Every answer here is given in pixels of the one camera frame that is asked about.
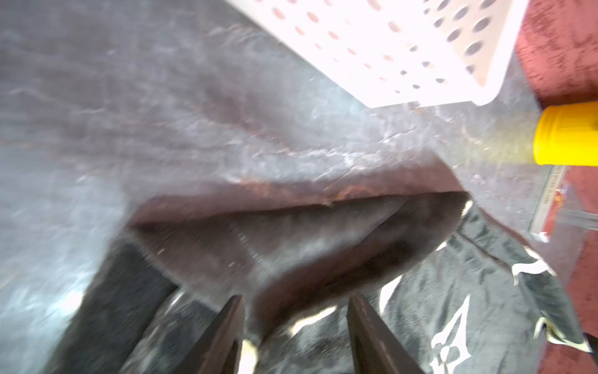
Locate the yellow pen cup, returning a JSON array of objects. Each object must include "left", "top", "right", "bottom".
[{"left": 533, "top": 101, "right": 598, "bottom": 167}]

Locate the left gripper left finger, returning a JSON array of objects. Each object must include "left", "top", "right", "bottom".
[{"left": 171, "top": 295, "right": 245, "bottom": 374}]

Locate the white perforated plastic basket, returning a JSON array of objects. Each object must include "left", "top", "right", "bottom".
[{"left": 232, "top": 0, "right": 527, "bottom": 108}]

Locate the black pillowcase with beige flowers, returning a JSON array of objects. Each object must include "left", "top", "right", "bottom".
[{"left": 45, "top": 192, "right": 597, "bottom": 373}]

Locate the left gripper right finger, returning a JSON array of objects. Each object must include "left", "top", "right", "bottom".
[{"left": 347, "top": 295, "right": 423, "bottom": 374}]

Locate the red flat box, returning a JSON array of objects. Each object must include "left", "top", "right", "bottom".
[{"left": 529, "top": 165, "right": 569, "bottom": 243}]

